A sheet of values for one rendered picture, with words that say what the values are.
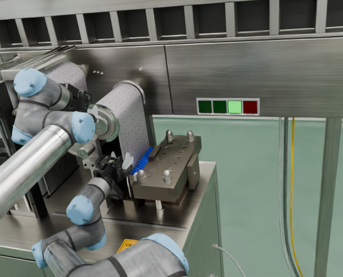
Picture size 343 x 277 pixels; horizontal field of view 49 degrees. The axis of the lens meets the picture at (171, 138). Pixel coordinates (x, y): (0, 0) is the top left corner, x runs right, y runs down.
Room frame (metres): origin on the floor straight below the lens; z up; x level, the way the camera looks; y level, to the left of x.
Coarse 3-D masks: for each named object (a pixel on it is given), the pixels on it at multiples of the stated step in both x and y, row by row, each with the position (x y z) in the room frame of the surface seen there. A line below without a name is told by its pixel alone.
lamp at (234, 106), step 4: (228, 104) 1.36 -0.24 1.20; (232, 104) 1.36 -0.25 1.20; (236, 104) 1.35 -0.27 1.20; (240, 104) 1.34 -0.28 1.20; (232, 108) 1.36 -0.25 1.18; (236, 108) 1.35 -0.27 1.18; (240, 108) 1.35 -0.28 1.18; (232, 112) 1.36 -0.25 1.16; (236, 112) 1.35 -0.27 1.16; (240, 112) 1.35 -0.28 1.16
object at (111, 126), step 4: (100, 112) 1.19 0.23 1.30; (104, 112) 1.19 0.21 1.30; (104, 116) 1.19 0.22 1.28; (108, 116) 1.18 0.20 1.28; (108, 120) 1.18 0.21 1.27; (112, 120) 1.18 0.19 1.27; (108, 124) 1.18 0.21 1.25; (112, 124) 1.18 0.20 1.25; (112, 128) 1.18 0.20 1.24; (108, 132) 1.19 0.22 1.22; (112, 132) 1.18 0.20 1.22; (100, 136) 1.20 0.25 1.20; (104, 136) 1.19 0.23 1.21; (108, 136) 1.19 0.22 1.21
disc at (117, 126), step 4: (92, 104) 1.21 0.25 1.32; (96, 104) 1.21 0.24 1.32; (100, 104) 1.20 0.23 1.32; (88, 108) 1.22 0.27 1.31; (100, 108) 1.20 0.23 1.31; (104, 108) 1.19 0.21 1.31; (108, 108) 1.19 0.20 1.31; (108, 112) 1.19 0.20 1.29; (112, 112) 1.19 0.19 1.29; (112, 116) 1.19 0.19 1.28; (116, 116) 1.19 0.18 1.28; (116, 120) 1.18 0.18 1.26; (116, 124) 1.18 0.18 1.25; (116, 128) 1.18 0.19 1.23; (116, 132) 1.19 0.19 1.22; (112, 136) 1.19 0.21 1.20; (116, 136) 1.19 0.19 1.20; (100, 140) 1.21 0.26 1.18; (104, 140) 1.20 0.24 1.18; (108, 140) 1.20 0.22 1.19; (112, 140) 1.19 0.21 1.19
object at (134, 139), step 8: (136, 120) 1.34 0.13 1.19; (144, 120) 1.40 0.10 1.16; (128, 128) 1.26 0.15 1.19; (136, 128) 1.32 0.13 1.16; (144, 128) 1.39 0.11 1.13; (120, 136) 1.20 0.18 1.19; (128, 136) 1.25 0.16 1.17; (136, 136) 1.31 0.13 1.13; (144, 136) 1.38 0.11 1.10; (120, 144) 1.19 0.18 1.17; (128, 144) 1.24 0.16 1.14; (136, 144) 1.30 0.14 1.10; (144, 144) 1.37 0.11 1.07; (136, 152) 1.29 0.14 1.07; (144, 152) 1.35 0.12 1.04; (136, 160) 1.28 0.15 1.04; (128, 176) 1.20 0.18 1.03
